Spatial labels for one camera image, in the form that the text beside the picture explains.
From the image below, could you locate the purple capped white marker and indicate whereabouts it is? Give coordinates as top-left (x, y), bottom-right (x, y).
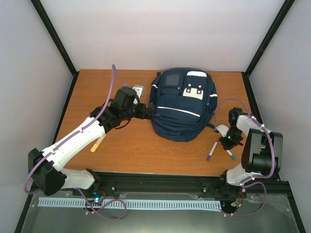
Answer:
top-left (207, 141), bottom-right (218, 161)

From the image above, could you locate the navy blue student backpack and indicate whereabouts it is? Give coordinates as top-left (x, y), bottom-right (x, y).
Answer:
top-left (149, 68), bottom-right (218, 142)

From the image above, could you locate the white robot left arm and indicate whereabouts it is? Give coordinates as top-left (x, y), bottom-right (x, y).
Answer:
top-left (28, 85), bottom-right (154, 196)

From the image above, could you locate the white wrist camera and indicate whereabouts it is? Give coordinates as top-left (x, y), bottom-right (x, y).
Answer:
top-left (216, 124), bottom-right (229, 137)
top-left (132, 85), bottom-right (145, 98)

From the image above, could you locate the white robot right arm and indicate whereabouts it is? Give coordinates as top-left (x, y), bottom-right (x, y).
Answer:
top-left (216, 107), bottom-right (283, 198)

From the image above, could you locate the black frame post right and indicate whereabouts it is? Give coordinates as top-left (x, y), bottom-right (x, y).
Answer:
top-left (245, 0), bottom-right (295, 77)

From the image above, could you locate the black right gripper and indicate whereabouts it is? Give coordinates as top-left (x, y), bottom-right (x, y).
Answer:
top-left (219, 126), bottom-right (244, 150)

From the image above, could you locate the black frame post left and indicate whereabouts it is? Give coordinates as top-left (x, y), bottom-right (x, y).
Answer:
top-left (31, 0), bottom-right (78, 77)

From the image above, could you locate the green capped white marker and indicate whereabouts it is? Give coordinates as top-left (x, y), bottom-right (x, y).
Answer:
top-left (226, 150), bottom-right (236, 161)

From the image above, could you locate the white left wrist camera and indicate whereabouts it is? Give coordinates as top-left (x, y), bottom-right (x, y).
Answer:
top-left (132, 85), bottom-right (145, 98)

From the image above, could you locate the yellow highlighter pen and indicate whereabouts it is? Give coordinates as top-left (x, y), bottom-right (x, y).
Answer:
top-left (90, 134), bottom-right (106, 153)

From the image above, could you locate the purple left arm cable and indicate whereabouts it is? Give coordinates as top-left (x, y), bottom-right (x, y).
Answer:
top-left (25, 64), bottom-right (128, 220)

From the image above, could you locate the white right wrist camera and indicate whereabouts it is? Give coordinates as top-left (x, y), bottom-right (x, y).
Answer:
top-left (216, 124), bottom-right (229, 137)

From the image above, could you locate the black frame post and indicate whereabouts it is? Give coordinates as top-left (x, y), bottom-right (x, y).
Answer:
top-left (245, 0), bottom-right (295, 77)
top-left (31, 0), bottom-right (78, 77)

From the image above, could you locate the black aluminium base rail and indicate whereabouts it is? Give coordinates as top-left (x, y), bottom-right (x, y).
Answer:
top-left (31, 169), bottom-right (291, 197)

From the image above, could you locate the light blue slotted cable duct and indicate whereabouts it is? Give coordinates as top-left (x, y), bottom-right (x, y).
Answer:
top-left (37, 197), bottom-right (221, 212)

